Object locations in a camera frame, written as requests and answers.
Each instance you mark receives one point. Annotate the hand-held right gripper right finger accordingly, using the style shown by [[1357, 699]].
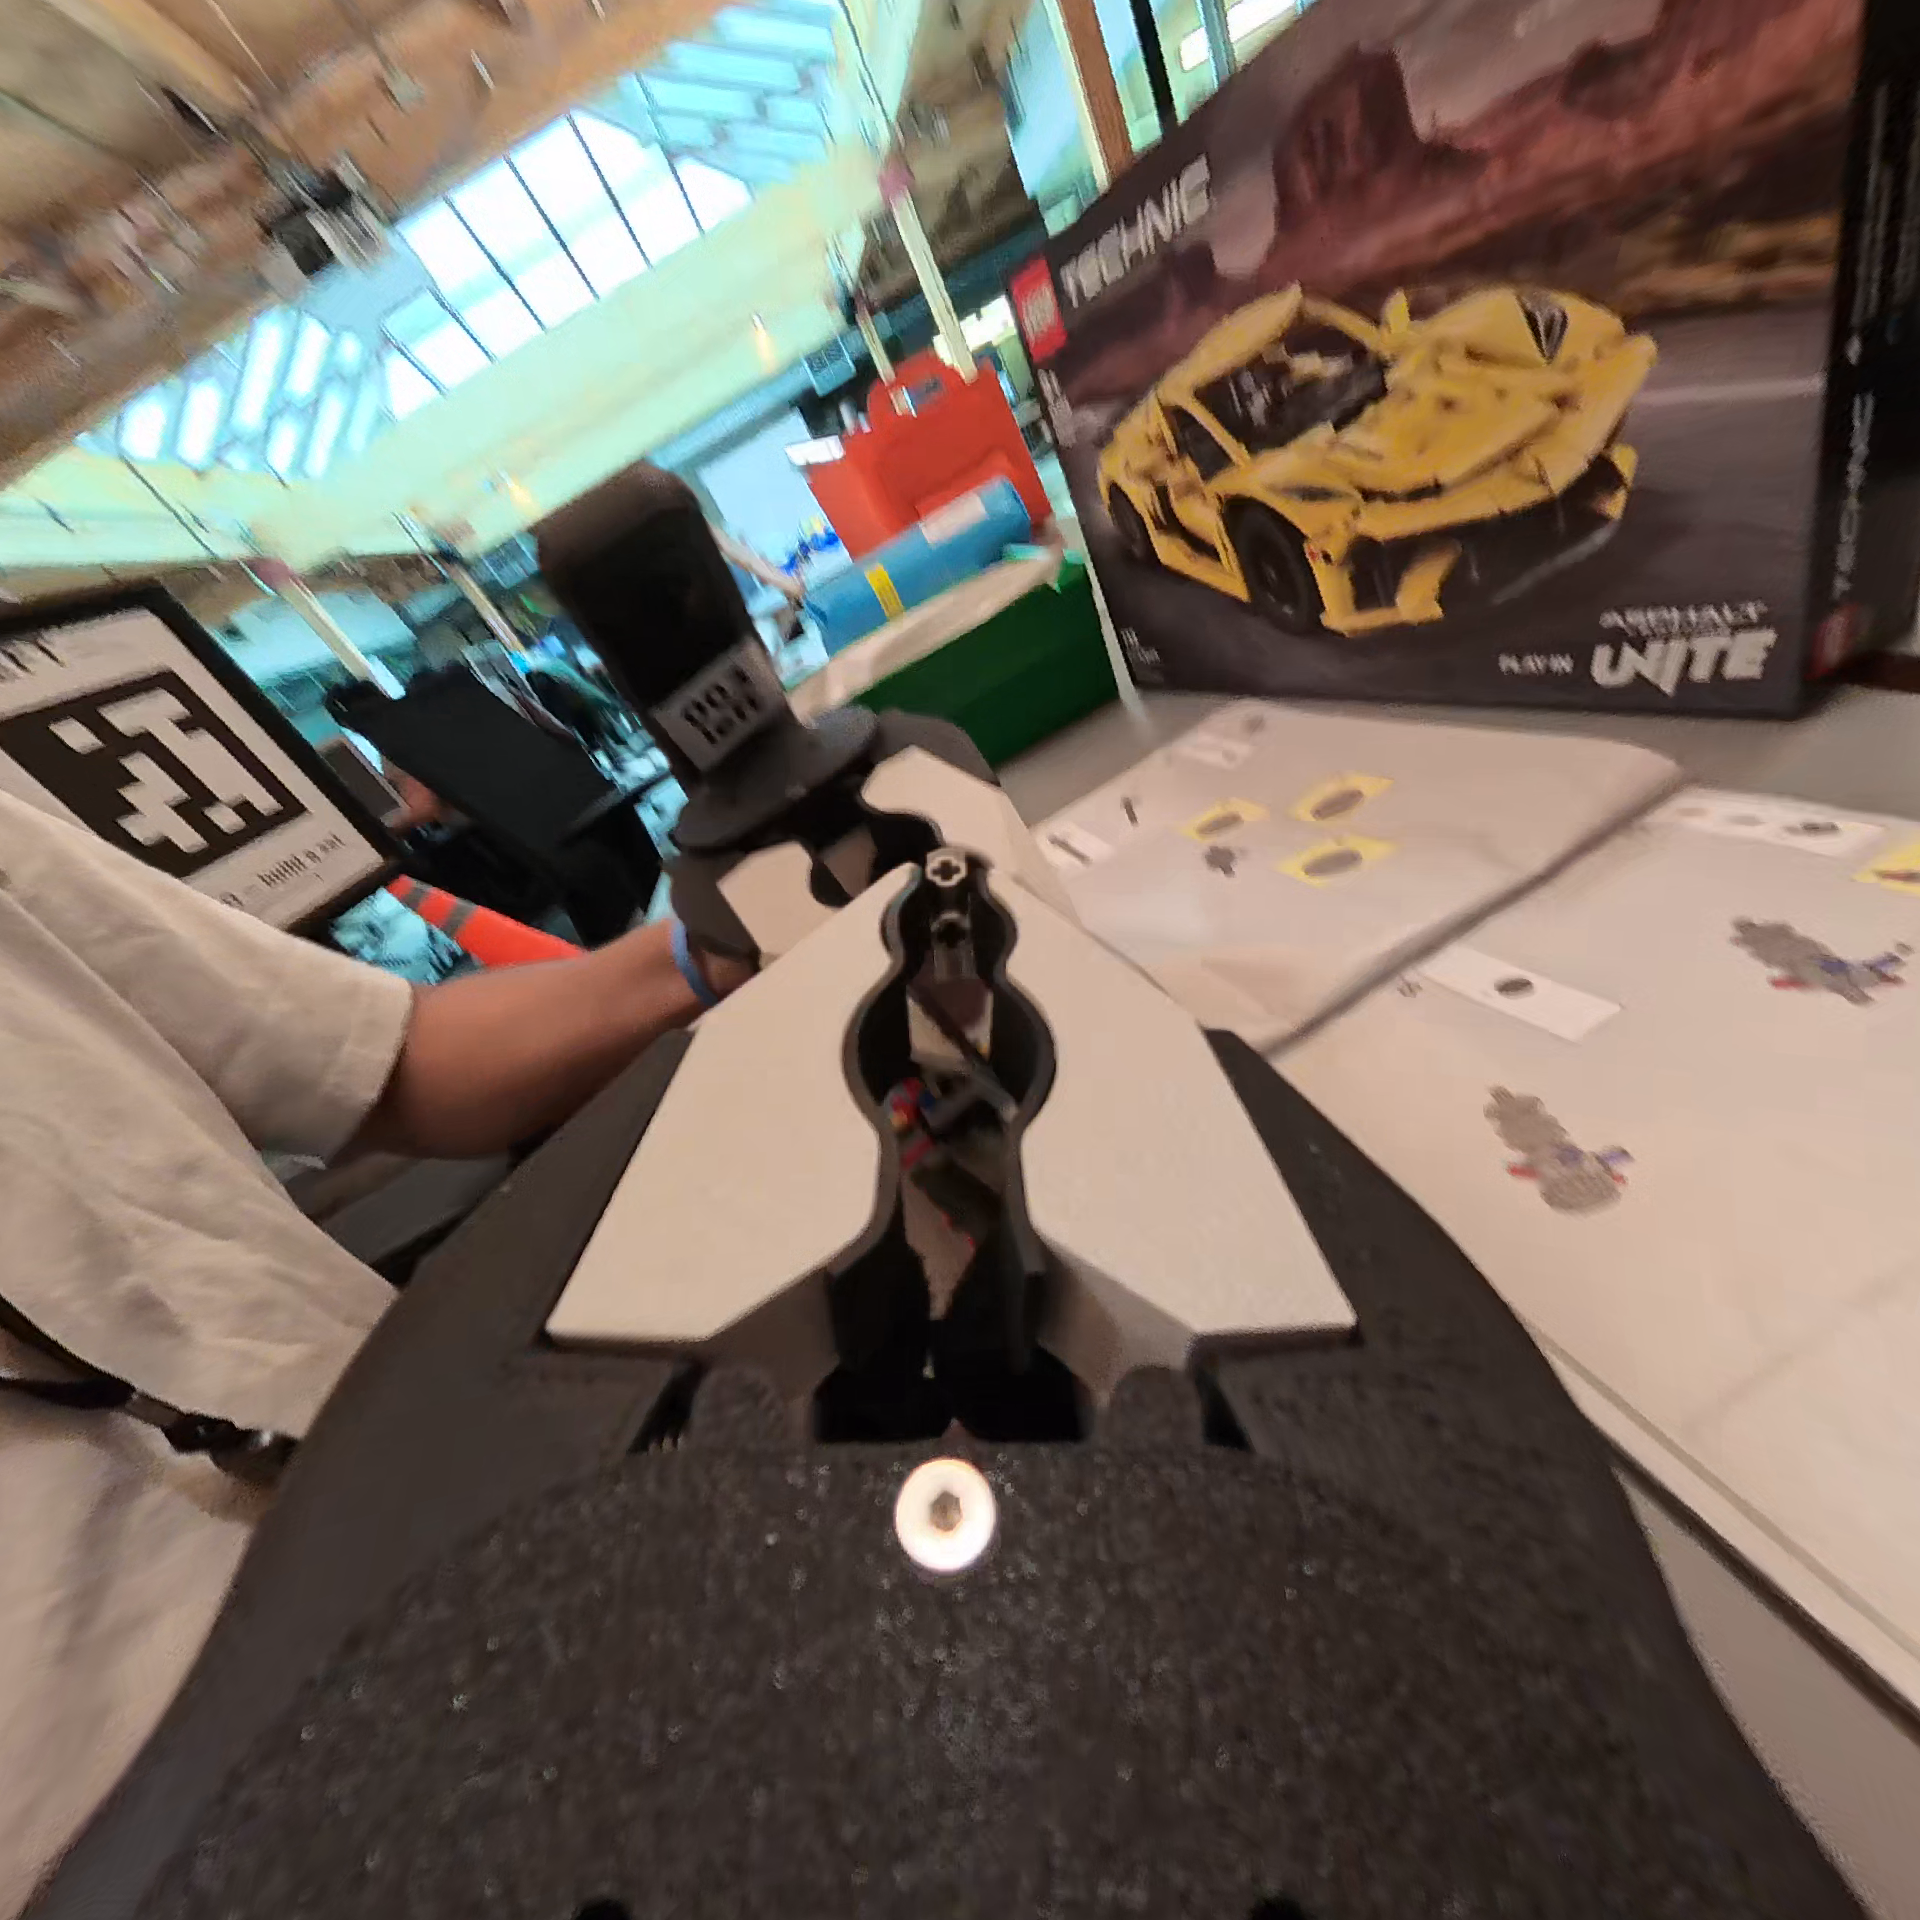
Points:
[[1186, 1199]]

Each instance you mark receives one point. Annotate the person's left forearm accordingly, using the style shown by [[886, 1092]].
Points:
[[523, 1038]]

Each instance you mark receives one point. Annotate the green plastic bin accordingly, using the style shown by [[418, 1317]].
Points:
[[1003, 675]]

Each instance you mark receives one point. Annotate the orange tote bag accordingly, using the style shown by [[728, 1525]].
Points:
[[933, 452]]

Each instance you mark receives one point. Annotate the white t-shirt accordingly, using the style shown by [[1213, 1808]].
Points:
[[151, 1126]]

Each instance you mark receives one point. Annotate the open instruction booklet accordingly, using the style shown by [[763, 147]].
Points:
[[1574, 1050]]

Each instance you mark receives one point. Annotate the yellow car lego set box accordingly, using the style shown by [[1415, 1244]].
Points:
[[1500, 452]]

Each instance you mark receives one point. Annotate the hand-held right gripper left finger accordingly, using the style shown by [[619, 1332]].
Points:
[[707, 1199]]

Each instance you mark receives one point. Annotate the orange traffic cone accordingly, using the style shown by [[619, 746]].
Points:
[[482, 923]]

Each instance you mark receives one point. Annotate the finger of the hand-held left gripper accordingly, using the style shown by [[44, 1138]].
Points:
[[773, 901], [946, 804]]

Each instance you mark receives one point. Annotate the blue wristband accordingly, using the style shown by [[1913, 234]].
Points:
[[691, 969]]

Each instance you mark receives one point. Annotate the blue plastic roll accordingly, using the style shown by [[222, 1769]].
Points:
[[899, 578]]

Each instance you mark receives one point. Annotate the grey lego axle connector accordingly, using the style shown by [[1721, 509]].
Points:
[[951, 933]]

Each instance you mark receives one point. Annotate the black office chair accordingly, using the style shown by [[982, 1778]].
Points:
[[493, 794]]

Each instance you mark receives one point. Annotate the white sign with black pattern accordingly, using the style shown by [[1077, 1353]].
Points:
[[164, 766]]

